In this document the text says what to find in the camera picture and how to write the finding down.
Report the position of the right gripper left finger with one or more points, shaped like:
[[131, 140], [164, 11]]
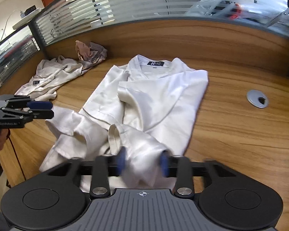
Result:
[[117, 163]]

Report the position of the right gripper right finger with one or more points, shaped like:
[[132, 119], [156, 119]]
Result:
[[168, 164]]

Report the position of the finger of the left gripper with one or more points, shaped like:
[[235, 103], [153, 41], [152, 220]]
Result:
[[41, 114], [40, 105]]

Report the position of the white satin shirt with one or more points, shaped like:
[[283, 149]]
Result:
[[145, 106]]

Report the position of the beige crumpled shirt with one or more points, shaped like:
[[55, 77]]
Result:
[[51, 75]]

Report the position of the side glass partition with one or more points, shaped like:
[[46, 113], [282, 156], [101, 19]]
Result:
[[20, 54]]

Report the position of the crumpled brown patterned cloth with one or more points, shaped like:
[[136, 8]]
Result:
[[92, 54]]

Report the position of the white power strip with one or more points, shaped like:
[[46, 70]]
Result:
[[26, 18]]

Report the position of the frosted glass desk partition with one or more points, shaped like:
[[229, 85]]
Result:
[[66, 18]]

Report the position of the grey desk cable grommet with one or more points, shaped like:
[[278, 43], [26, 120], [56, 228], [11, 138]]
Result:
[[257, 99]]

